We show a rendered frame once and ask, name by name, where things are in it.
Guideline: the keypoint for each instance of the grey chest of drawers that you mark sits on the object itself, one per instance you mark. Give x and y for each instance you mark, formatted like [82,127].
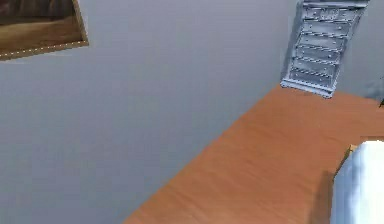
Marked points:
[318,50]

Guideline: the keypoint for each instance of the brown framed wall picture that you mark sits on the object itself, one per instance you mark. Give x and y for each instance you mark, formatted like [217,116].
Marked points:
[36,26]

